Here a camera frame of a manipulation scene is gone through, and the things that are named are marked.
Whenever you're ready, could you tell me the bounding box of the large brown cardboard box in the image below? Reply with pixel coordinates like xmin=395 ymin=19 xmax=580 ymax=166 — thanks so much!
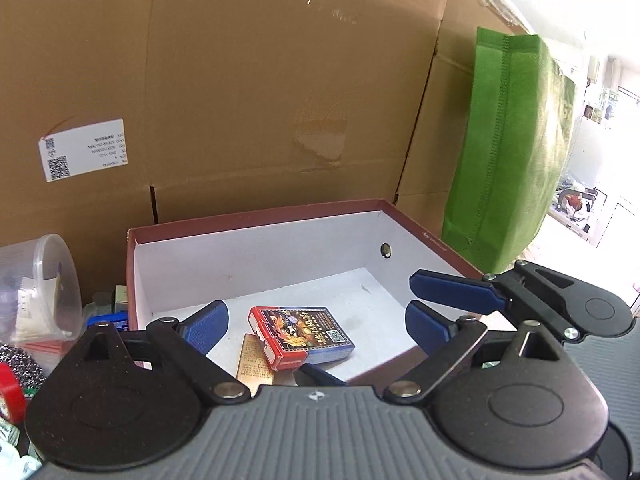
xmin=0 ymin=0 xmax=538 ymax=261

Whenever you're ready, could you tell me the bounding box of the blue packet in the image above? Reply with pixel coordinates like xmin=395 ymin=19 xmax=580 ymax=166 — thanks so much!
xmin=86 ymin=310 xmax=132 ymax=332

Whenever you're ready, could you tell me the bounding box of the clear plastic container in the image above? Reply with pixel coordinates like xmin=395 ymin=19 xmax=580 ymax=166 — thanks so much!
xmin=0 ymin=233 xmax=83 ymax=343

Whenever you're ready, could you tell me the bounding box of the maroon cardboard storage box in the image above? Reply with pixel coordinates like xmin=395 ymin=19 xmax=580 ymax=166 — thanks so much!
xmin=126 ymin=199 xmax=518 ymax=388

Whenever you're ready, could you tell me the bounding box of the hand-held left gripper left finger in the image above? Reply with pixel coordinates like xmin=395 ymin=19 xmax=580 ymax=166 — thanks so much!
xmin=50 ymin=300 xmax=251 ymax=406

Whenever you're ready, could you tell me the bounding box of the steel wool scourer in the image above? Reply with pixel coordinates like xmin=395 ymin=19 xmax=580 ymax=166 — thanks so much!
xmin=0 ymin=342 xmax=48 ymax=391

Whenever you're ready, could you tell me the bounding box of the dark blue flat item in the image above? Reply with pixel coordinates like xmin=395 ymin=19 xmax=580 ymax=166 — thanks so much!
xmin=294 ymin=362 xmax=348 ymax=388

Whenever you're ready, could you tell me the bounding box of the white shipping label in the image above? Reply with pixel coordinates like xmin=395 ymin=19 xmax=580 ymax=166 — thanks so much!
xmin=39 ymin=118 xmax=126 ymax=183

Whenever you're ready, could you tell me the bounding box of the grey ribbed mat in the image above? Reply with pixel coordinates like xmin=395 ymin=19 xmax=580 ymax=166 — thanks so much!
xmin=565 ymin=337 xmax=640 ymax=480

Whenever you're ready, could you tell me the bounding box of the red tape roll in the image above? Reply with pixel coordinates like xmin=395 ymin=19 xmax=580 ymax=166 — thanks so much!
xmin=0 ymin=362 xmax=28 ymax=423

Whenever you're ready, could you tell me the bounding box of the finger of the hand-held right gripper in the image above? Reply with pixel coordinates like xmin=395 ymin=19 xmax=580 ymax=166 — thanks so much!
xmin=409 ymin=260 xmax=596 ymax=343

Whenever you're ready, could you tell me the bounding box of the green non-woven bag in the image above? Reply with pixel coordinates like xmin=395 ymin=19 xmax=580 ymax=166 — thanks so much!
xmin=442 ymin=26 xmax=578 ymax=273

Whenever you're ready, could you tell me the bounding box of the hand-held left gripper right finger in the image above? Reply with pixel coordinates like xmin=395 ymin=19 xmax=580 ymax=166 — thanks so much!
xmin=384 ymin=300 xmax=576 ymax=405

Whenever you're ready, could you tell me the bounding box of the golden printed card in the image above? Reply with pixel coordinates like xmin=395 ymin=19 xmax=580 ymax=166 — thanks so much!
xmin=235 ymin=334 xmax=273 ymax=396

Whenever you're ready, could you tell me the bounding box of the red blue playing card box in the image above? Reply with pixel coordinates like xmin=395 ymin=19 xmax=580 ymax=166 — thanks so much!
xmin=248 ymin=306 xmax=356 ymax=372

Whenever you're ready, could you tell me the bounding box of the clear zip bag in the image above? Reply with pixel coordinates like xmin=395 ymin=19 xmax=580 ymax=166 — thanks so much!
xmin=22 ymin=337 xmax=76 ymax=361

